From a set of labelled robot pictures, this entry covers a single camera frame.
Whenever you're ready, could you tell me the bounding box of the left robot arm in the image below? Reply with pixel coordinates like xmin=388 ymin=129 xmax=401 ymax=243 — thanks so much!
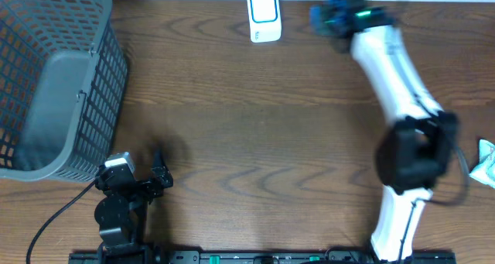
xmin=94 ymin=150 xmax=173 ymax=263

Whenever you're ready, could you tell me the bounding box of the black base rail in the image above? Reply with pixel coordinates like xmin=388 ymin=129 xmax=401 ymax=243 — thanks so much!
xmin=69 ymin=248 xmax=457 ymax=264

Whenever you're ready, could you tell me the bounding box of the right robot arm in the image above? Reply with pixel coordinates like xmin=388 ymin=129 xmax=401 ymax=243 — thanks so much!
xmin=310 ymin=0 xmax=459 ymax=263

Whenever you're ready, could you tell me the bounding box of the white barcode scanner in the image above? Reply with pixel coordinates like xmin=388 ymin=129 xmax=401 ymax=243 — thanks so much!
xmin=247 ymin=0 xmax=282 ymax=43

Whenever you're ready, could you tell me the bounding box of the white wet wipes pack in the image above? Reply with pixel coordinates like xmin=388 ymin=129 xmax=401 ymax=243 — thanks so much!
xmin=469 ymin=139 xmax=494 ymax=188

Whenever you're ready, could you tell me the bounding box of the grey plastic mesh basket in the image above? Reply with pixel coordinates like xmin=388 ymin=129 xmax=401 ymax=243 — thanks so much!
xmin=1 ymin=0 xmax=128 ymax=182

